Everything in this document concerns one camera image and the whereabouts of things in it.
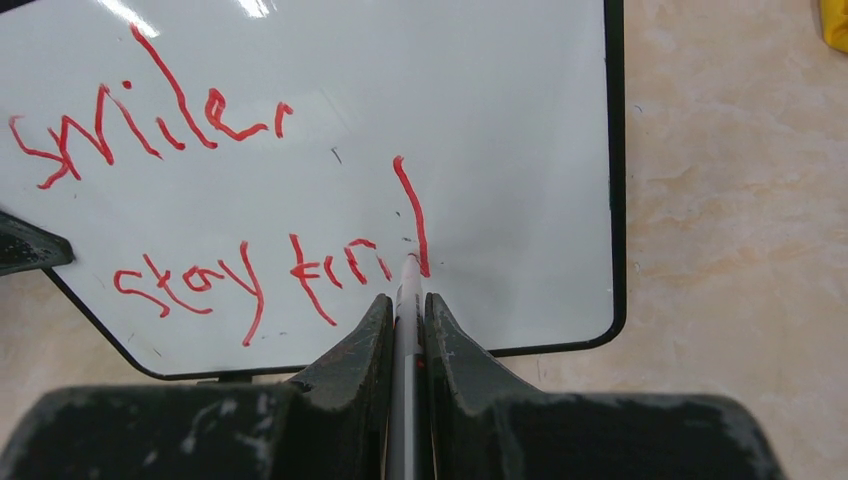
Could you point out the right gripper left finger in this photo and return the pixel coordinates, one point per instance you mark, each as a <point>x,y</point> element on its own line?
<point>326,422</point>

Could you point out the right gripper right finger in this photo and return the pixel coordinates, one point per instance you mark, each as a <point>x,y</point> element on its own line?
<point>490,424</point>

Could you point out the red whiteboard marker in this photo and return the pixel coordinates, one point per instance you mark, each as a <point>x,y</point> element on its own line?
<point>408,436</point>

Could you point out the yellow folded cloth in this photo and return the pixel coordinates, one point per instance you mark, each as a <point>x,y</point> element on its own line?
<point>833,17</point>

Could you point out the black framed whiteboard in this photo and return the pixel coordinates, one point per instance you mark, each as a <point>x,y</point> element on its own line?
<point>239,179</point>

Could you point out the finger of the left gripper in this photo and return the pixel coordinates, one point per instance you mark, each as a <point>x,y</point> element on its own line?
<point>26,247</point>

